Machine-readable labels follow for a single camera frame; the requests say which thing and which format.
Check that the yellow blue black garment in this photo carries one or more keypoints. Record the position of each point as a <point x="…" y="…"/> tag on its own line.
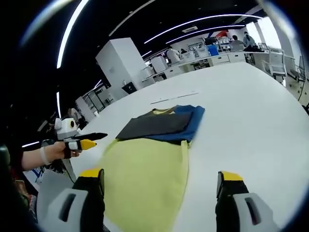
<point x="144" y="183"/>

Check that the white square pillar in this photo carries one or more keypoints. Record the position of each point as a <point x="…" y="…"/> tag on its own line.
<point x="120" y="65"/>

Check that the white mesh chair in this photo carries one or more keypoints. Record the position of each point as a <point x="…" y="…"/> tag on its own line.
<point x="275" y="61"/>

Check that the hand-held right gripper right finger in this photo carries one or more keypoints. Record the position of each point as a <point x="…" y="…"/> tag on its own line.
<point x="237" y="203"/>

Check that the person's left hand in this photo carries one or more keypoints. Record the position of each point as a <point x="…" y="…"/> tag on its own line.
<point x="56" y="148"/>

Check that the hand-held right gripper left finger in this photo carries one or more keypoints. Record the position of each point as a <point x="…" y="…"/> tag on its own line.
<point x="84" y="203"/>

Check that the long ceiling light strip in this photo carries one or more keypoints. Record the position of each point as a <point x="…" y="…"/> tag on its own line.
<point x="205" y="18"/>
<point x="200" y="32"/>
<point x="70" y="31"/>

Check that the black square screen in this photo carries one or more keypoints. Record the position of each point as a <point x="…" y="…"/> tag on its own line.
<point x="128" y="87"/>

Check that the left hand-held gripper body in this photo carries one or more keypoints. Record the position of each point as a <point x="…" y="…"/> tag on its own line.
<point x="66" y="128"/>

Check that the ceiling air vent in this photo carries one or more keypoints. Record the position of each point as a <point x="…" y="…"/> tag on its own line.
<point x="190" y="29"/>

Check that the blue storage box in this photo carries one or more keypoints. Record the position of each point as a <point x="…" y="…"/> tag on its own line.
<point x="213" y="50"/>

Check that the metal frame shelving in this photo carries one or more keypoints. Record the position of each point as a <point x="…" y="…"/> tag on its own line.
<point x="96" y="99"/>

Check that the person's printed clothing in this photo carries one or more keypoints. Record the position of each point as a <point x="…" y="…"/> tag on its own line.
<point x="24" y="200"/>

